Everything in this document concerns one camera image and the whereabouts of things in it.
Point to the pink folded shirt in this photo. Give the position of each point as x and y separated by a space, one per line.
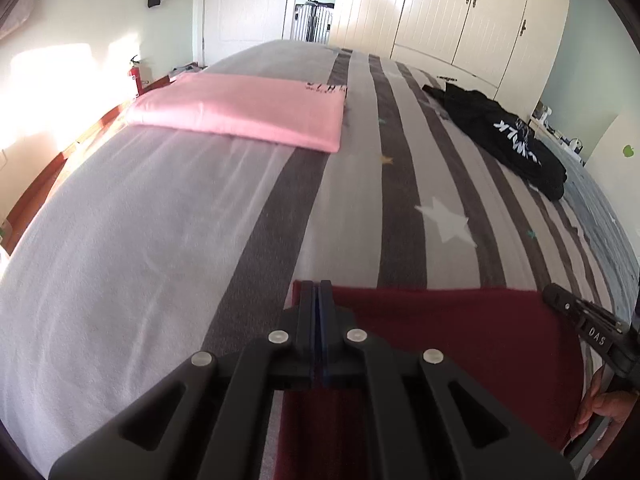
240 110

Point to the white suitcase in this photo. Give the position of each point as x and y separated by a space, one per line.
312 22

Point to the green leaf wall sticker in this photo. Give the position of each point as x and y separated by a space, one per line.
628 150

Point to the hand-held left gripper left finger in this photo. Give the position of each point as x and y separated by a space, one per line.
305 320

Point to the white wardrobe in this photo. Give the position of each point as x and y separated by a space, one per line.
440 20

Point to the white door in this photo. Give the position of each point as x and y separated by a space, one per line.
240 10

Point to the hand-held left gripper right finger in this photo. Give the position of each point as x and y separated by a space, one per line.
327 325

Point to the black printed shirt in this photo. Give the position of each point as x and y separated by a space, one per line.
500 130

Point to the person's right hand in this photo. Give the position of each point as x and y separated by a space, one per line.
620 404

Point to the small white desk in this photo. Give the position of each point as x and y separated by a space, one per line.
547 120

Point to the dark red shirt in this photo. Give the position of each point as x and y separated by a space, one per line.
475 350

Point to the red fire extinguisher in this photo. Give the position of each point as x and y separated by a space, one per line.
136 77

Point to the grey striped star bedsheet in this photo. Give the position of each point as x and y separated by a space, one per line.
150 235

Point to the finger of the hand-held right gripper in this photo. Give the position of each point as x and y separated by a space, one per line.
567 305

